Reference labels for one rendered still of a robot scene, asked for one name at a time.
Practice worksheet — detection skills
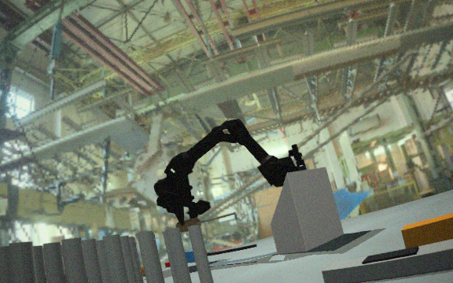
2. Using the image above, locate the orange rectangular bar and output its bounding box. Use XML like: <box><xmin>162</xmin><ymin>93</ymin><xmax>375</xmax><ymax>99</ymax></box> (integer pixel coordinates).
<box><xmin>401</xmin><ymin>213</ymin><xmax>453</xmax><ymax>248</ymax></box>

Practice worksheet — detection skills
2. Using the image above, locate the blue cube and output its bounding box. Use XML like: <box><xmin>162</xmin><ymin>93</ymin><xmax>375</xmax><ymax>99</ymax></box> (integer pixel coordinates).
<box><xmin>185</xmin><ymin>250</ymin><xmax>195</xmax><ymax>263</ymax></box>

